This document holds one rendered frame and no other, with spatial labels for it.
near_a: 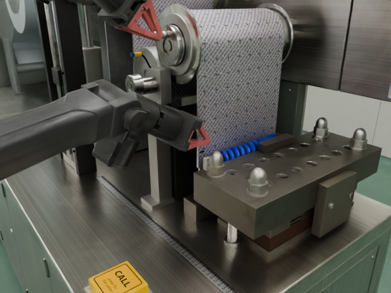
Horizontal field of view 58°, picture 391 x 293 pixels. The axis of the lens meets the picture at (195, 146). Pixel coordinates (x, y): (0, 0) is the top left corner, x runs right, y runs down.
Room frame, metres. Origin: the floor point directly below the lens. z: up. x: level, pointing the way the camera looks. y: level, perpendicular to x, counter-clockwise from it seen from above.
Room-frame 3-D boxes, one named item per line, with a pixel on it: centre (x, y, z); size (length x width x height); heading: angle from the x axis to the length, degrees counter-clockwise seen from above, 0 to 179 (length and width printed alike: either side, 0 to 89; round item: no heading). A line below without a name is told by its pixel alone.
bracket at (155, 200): (0.70, 0.09, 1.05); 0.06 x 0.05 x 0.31; 128
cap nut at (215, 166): (0.59, -0.04, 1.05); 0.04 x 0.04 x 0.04
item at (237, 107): (0.73, -0.10, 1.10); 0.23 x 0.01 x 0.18; 128
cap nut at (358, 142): (0.72, -0.36, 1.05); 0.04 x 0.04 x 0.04
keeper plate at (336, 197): (0.59, -0.27, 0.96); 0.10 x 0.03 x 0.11; 128
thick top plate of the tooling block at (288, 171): (0.66, -0.20, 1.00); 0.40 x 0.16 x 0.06; 128
